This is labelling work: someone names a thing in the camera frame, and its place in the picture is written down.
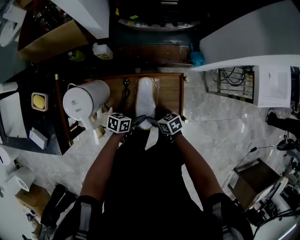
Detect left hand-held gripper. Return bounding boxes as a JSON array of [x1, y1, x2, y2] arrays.
[[106, 112, 147, 143]]

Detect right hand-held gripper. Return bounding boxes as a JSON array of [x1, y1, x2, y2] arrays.
[[146, 112, 183, 141]]

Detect white slippers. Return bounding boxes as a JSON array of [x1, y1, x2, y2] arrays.
[[135, 76, 161, 151]]

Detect person's left forearm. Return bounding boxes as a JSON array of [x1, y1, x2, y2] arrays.
[[79, 133, 125, 203]]

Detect person's right forearm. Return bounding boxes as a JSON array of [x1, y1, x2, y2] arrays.
[[172, 133, 225, 202]]

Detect person's right elbow pad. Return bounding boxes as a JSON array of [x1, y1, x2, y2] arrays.
[[202, 193, 254, 240]]

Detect person's left elbow pad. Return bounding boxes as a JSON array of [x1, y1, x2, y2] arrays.
[[55, 195, 104, 240]]

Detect wooden table with brass tips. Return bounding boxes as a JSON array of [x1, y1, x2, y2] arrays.
[[54, 72, 189, 147]]

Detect white electric kettle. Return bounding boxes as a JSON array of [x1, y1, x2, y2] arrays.
[[62, 80, 111, 131]]

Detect person's black clothing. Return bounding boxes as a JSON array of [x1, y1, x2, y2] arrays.
[[102, 127, 205, 240]]

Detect white plastic jug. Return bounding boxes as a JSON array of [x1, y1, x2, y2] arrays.
[[91, 42, 114, 60]]

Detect metal rack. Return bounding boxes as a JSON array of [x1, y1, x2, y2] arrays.
[[203, 66, 255, 104]]

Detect green bottle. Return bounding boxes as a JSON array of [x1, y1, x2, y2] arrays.
[[67, 49, 86, 62]]

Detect grey round appliance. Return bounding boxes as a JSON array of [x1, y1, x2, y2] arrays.
[[118, 18, 202, 32]]

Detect yellow sponge in beige dish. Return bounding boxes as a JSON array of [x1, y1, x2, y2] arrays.
[[31, 92, 49, 112]]

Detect small white box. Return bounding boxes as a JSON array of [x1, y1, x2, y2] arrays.
[[29, 127, 49, 150]]

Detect white cabinet door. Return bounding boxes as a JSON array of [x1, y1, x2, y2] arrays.
[[50, 0, 111, 40]]

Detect large open cardboard box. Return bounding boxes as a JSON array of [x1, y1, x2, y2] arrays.
[[17, 14, 90, 64]]

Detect black bag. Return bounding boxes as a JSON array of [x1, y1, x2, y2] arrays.
[[40, 183, 78, 228]]

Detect black countertop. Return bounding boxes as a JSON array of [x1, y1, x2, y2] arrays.
[[0, 67, 73, 156]]

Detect dark wooden stool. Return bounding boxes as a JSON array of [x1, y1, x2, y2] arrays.
[[227, 158, 289, 211]]

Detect white tray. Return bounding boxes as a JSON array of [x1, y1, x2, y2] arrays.
[[0, 91, 28, 139]]

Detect white paper sheet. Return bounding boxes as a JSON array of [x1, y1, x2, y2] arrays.
[[254, 65, 292, 109]]

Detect white paper roll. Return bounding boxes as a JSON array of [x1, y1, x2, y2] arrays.
[[4, 166, 36, 193]]

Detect small cardboard box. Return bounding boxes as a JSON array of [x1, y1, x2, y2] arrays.
[[15, 183, 52, 217]]

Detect black tripod device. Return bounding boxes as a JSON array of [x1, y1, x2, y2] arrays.
[[265, 111, 300, 152]]

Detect black cord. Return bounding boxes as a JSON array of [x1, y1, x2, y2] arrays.
[[121, 78, 131, 111]]

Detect black floor cable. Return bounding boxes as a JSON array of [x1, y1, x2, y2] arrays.
[[221, 145, 279, 189]]

